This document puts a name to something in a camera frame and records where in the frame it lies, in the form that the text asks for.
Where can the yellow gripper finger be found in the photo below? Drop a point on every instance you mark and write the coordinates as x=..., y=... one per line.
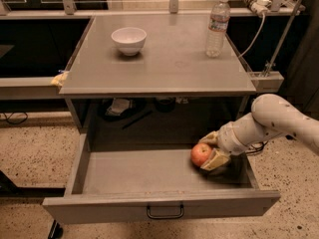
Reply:
x=210, y=139
x=217, y=159

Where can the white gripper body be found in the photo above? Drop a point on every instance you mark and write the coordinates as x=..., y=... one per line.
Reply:
x=226, y=139

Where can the red apple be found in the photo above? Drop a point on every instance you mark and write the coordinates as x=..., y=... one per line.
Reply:
x=200, y=154

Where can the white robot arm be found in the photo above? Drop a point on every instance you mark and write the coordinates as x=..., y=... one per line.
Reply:
x=271, y=116

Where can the open grey top drawer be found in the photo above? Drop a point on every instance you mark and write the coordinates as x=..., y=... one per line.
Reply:
x=118, y=186

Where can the grey cabinet table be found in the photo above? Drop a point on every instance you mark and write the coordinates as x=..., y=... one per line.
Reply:
x=171, y=64

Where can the clear plastic water bottle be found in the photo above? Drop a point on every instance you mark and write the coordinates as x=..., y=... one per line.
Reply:
x=217, y=26

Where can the white ceramic bowl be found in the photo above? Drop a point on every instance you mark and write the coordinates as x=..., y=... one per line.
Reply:
x=129, y=40

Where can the white power plug adapter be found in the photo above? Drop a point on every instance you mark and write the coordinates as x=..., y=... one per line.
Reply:
x=259, y=7

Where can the yellow tape scrap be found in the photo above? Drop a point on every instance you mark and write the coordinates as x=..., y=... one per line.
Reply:
x=59, y=80

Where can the black drawer handle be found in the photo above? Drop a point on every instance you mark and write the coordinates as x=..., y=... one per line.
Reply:
x=165, y=212

